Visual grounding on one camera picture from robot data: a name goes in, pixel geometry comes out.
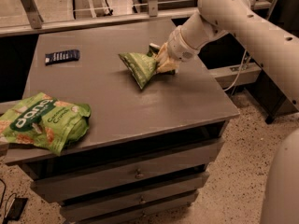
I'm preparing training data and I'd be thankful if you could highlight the grey drawer cabinet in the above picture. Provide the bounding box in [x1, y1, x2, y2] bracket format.
[5, 20, 238, 224]

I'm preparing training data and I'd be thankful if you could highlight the top drawer knob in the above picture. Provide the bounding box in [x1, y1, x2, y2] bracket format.
[135, 169, 144, 179]

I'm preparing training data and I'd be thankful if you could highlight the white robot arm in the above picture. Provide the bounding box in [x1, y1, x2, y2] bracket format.
[156, 0, 299, 224]

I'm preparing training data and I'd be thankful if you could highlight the green jalapeno chip bag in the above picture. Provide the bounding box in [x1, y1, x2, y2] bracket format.
[119, 43, 161, 90]

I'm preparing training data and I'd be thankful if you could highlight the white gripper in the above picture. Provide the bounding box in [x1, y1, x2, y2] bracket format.
[156, 25, 198, 73]

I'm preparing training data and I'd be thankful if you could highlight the grey metal bracket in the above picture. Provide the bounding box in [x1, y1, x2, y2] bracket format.
[21, 0, 43, 29]

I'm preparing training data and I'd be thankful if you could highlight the white cable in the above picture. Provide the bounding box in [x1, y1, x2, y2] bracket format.
[223, 49, 249, 92]

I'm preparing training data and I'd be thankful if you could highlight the black device on floor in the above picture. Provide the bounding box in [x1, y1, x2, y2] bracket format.
[3, 198, 28, 224]

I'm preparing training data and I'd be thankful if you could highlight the green rice chip bag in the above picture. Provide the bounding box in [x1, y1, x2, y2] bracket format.
[0, 92, 92, 155]

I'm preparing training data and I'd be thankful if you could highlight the grey metal shelf rail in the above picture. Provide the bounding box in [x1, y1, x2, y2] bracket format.
[0, 0, 273, 37]

